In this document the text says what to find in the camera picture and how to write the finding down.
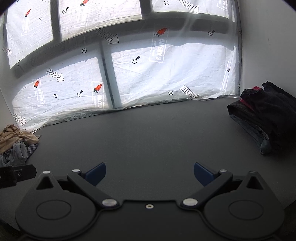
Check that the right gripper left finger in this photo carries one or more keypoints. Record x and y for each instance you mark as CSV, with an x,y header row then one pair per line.
x,y
60,208

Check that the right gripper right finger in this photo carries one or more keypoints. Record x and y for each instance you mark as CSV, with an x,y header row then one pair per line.
x,y
236,207

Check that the beige long-sleeve garment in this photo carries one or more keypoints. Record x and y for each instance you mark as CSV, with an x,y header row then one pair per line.
x,y
11,134

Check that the dark folded clothes stack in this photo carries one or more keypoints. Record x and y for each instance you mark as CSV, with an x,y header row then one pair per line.
x,y
267,114

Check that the grey crumpled garment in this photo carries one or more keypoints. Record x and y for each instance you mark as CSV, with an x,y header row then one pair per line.
x,y
15,156

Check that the blue checkered cloth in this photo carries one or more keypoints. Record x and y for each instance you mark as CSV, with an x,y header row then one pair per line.
x,y
30,149

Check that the white printed plastic sheet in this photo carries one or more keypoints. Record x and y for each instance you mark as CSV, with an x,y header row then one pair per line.
x,y
64,60

